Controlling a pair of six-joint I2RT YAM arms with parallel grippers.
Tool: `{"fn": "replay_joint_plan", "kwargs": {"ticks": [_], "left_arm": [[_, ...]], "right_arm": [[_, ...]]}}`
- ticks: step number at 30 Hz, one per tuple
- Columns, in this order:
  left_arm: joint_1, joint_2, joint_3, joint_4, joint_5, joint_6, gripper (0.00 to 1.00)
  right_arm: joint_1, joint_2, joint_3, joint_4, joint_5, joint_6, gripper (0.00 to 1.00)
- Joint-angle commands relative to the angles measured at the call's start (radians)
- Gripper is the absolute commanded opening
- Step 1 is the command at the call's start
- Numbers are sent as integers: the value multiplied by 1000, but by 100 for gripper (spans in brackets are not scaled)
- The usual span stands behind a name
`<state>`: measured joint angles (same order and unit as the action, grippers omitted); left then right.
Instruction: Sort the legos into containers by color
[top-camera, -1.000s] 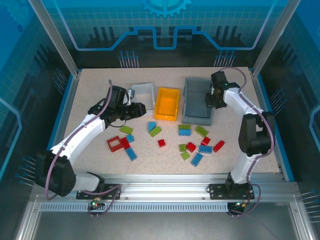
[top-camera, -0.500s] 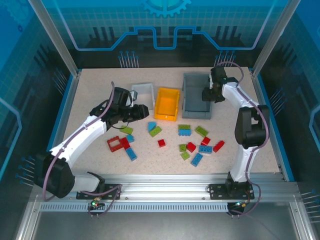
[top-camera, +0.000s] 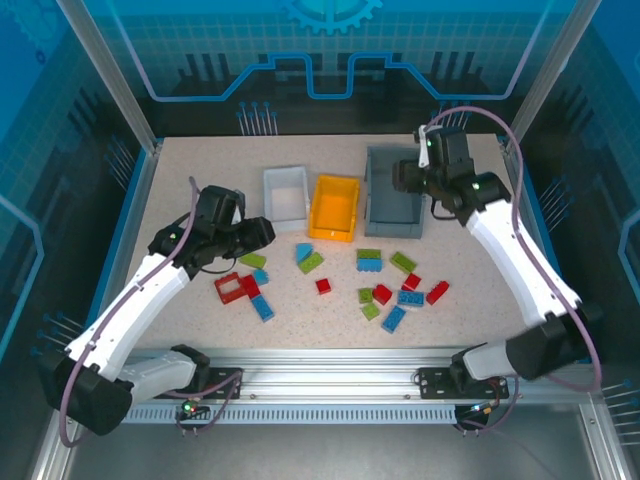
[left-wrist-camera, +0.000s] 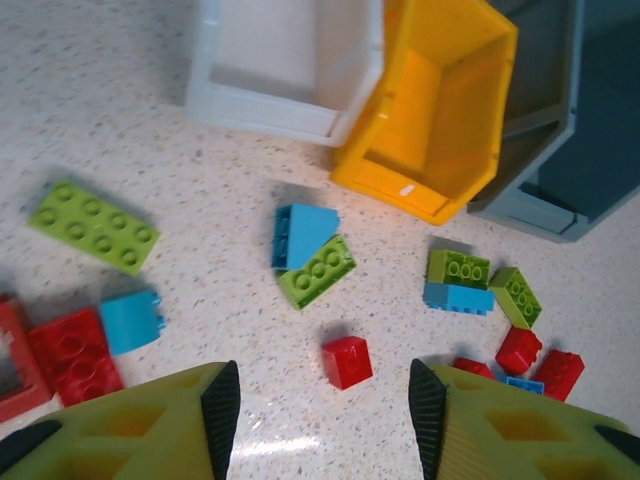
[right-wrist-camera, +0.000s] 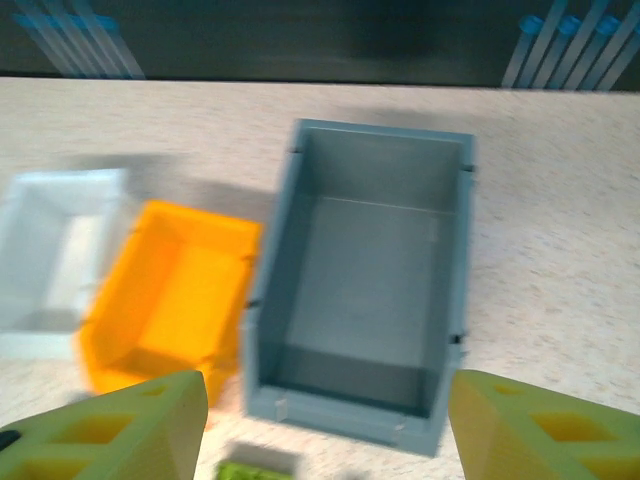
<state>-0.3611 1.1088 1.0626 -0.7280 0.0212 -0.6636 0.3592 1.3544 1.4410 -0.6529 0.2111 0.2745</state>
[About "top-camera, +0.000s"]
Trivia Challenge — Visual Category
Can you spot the red lego window frame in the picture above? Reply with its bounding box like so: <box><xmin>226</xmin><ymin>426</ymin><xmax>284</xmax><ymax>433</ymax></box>
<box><xmin>214</xmin><ymin>273</ymin><xmax>245</xmax><ymax>305</ymax></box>

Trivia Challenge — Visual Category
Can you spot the red long lego brick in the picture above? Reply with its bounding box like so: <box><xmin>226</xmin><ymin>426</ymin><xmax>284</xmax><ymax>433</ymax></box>
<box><xmin>425</xmin><ymin>280</ymin><xmax>451</xmax><ymax>306</ymax></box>

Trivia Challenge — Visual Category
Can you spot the grey plastic bin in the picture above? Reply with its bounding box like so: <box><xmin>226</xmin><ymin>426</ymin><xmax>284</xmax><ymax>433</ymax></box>
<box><xmin>363</xmin><ymin>145</ymin><xmax>428</xmax><ymax>240</ymax></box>

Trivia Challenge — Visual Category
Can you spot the white plastic bin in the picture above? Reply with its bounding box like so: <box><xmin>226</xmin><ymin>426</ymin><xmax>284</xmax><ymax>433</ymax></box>
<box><xmin>262</xmin><ymin>166</ymin><xmax>312</xmax><ymax>235</ymax></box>

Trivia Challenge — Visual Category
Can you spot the yellow plastic bin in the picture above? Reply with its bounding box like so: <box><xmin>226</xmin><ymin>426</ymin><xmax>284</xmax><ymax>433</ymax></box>
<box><xmin>308</xmin><ymin>173</ymin><xmax>361</xmax><ymax>243</ymax></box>

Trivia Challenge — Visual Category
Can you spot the small controller board with LED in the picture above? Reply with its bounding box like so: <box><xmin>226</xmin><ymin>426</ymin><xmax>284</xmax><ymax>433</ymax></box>
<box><xmin>174</xmin><ymin>398</ymin><xmax>211</xmax><ymax>422</ymax></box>
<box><xmin>457</xmin><ymin>399</ymin><xmax>501</xmax><ymax>427</ymax></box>

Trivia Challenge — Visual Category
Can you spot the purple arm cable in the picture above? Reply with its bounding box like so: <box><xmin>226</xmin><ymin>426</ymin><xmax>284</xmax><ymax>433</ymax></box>
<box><xmin>58</xmin><ymin>175</ymin><xmax>201</xmax><ymax>449</ymax></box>
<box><xmin>427</xmin><ymin>105</ymin><xmax>604</xmax><ymax>396</ymax></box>

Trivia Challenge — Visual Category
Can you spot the aluminium frame post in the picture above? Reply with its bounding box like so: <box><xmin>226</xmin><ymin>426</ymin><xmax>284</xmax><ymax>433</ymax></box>
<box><xmin>509</xmin><ymin>0</ymin><xmax>599</xmax><ymax>146</ymax></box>
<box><xmin>53</xmin><ymin>0</ymin><xmax>164</xmax><ymax>154</ymax></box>

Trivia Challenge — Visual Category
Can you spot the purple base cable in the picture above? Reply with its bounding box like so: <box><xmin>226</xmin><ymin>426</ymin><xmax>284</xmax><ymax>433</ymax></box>
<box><xmin>164</xmin><ymin>372</ymin><xmax>245</xmax><ymax>437</ymax></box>

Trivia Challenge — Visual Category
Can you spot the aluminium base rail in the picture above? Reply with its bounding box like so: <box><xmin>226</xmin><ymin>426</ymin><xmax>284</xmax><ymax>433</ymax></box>
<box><xmin>124</xmin><ymin>347</ymin><xmax>591</xmax><ymax>406</ymax></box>

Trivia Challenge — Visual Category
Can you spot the white slotted cable duct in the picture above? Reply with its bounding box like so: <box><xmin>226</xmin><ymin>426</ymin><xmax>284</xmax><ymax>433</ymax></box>
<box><xmin>122</xmin><ymin>403</ymin><xmax>459</xmax><ymax>425</ymax></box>

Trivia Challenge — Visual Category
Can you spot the dark base cable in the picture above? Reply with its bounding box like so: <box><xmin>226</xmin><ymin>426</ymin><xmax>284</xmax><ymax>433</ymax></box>
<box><xmin>462</xmin><ymin>377</ymin><xmax>521</xmax><ymax>439</ymax></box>

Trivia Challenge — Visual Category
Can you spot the aluminium frame bar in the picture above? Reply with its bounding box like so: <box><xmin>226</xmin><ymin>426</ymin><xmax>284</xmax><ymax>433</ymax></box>
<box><xmin>27</xmin><ymin>417</ymin><xmax>81</xmax><ymax>480</ymax></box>
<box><xmin>579</xmin><ymin>392</ymin><xmax>634</xmax><ymax>480</ymax></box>

